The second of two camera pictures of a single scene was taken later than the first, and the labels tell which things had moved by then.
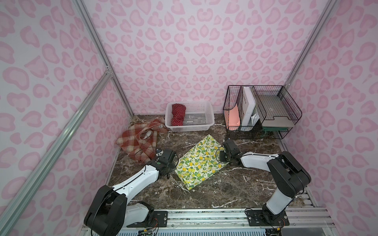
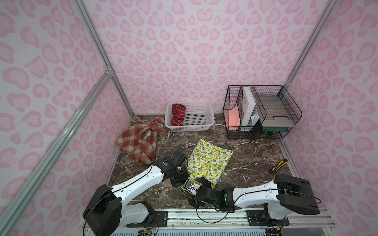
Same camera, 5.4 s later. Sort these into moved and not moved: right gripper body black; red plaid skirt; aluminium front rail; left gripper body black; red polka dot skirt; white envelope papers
Moved: right gripper body black; left gripper body black
Not moved: white envelope papers; aluminium front rail; red polka dot skirt; red plaid skirt
